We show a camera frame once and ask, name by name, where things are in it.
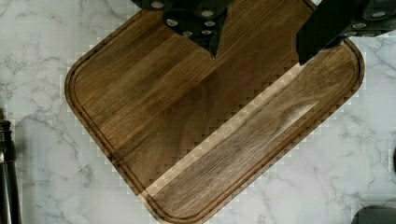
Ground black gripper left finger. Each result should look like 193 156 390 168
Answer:
132 0 233 59

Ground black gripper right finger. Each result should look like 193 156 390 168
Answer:
296 0 396 65

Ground dark wooden cutting board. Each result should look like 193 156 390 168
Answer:
64 0 364 224

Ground black metal rod stand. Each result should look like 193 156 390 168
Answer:
0 113 22 224

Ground dark round bowl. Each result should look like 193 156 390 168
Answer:
351 205 396 224

